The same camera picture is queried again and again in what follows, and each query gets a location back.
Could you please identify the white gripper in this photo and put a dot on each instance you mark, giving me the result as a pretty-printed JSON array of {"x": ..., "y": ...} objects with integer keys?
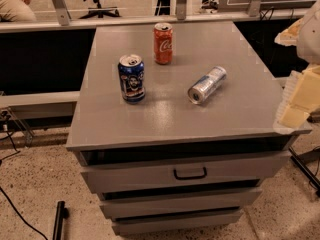
[{"x": 310, "y": 37}]

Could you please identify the blue pepsi can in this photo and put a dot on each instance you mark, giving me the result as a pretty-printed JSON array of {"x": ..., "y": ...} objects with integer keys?
[{"x": 131, "y": 76}]

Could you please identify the silver can lying down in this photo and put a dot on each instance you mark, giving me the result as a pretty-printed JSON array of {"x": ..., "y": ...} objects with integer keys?
[{"x": 199, "y": 92}]

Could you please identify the orange coca-cola can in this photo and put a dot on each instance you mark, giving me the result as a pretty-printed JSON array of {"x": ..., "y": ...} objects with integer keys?
[{"x": 163, "y": 43}]

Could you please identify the black stand leg right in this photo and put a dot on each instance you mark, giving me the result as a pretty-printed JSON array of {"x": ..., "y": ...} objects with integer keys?
[{"x": 312, "y": 177}]

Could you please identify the grey drawer cabinet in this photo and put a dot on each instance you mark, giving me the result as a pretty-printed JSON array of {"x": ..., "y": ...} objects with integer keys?
[{"x": 128, "y": 151}]

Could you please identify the black bar on floor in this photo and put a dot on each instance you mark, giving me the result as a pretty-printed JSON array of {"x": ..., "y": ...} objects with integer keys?
[{"x": 62, "y": 213}]

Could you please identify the person in beige trousers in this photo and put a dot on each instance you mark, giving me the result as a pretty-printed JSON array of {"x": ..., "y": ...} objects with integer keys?
[{"x": 16, "y": 11}]

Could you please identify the black drawer handle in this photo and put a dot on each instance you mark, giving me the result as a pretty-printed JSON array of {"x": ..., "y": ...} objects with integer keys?
[{"x": 190, "y": 174}]

